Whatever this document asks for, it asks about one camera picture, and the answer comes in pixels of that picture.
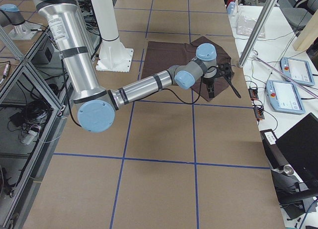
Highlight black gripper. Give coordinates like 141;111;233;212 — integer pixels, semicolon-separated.
203;63;241;98

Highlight teach pendant tablet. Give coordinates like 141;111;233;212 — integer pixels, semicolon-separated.
266;80;306;115
280;57;315;86

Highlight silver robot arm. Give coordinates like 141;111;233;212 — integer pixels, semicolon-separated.
33;0;232;133
0;4;42;40

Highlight white power adapter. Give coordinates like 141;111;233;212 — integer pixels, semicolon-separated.
20;130;38;145

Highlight near teach pendant tablet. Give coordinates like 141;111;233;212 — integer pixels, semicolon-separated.
266;80;306;115

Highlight grey office chair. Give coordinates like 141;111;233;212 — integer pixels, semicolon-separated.
282;0;318;32

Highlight clear plastic sheet stack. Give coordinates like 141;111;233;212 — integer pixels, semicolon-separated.
235;14;258;36

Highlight dark brown t-shirt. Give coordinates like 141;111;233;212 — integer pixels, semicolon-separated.
142;37;231;101

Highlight aluminium frame post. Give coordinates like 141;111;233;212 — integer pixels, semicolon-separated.
238;0;278;68

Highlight orange black electronics board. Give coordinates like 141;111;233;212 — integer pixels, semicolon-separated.
248;87;259;100

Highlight white pedestal column base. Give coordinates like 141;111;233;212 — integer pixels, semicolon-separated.
91;0;134;73

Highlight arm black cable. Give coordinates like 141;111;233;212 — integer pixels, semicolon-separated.
159;65;224;105

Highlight black monitor on stand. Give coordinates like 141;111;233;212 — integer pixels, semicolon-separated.
272;113;318;219

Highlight black box with label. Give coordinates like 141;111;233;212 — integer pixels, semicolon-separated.
260;129;289;169

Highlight far teach pendant tablet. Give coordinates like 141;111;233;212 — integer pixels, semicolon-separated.
280;57;315;86

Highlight wooden plank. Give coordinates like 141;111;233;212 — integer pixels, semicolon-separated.
293;11;318;51

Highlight aluminium frame rack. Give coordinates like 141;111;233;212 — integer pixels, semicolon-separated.
0;28;71;229

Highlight silver metal cylinder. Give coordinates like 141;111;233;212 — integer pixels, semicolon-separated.
279;165;295;176

